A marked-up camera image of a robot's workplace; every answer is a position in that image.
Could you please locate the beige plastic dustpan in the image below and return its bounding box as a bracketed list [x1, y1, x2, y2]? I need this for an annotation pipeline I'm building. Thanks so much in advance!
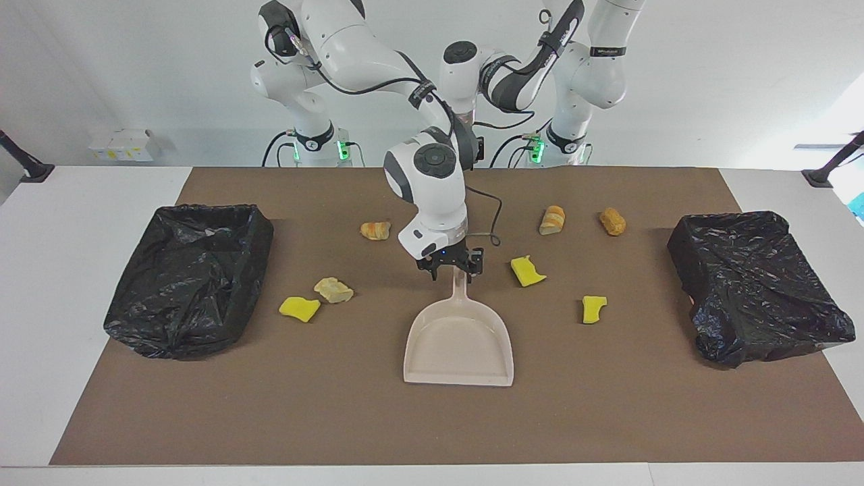
[404, 269, 515, 387]

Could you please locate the bin with black bag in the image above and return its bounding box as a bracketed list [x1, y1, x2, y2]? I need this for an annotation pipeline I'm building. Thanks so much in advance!
[103, 204, 275, 360]
[667, 211, 857, 369]

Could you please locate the pale crumpled bread piece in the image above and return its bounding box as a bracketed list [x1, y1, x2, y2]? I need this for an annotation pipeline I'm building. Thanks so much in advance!
[314, 277, 354, 304]

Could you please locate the brown table mat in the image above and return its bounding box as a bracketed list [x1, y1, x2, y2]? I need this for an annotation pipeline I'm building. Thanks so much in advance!
[51, 167, 864, 466]

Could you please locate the black left base cable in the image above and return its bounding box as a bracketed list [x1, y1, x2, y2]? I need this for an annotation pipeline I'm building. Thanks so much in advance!
[489, 134, 541, 168]

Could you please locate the black base cable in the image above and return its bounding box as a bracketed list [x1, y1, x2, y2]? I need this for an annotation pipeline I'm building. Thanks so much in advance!
[489, 134, 541, 168]
[262, 130, 298, 167]

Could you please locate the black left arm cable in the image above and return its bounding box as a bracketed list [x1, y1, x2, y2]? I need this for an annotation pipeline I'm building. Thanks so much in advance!
[472, 7, 581, 130]

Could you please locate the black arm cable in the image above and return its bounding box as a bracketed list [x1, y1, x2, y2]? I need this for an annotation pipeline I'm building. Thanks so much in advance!
[267, 7, 504, 247]
[472, 7, 581, 130]

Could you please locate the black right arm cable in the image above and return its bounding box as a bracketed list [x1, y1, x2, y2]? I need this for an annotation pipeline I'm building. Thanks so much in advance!
[267, 7, 504, 247]

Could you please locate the black right base cable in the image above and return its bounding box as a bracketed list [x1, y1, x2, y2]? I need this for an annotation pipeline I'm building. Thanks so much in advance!
[262, 130, 298, 167]

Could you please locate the white wall box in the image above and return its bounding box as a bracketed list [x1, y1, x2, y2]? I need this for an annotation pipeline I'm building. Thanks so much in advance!
[89, 130, 155, 163]

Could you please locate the black camera stand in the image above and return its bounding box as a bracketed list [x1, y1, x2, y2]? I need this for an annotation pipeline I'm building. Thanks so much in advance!
[0, 128, 55, 184]
[802, 130, 864, 188]

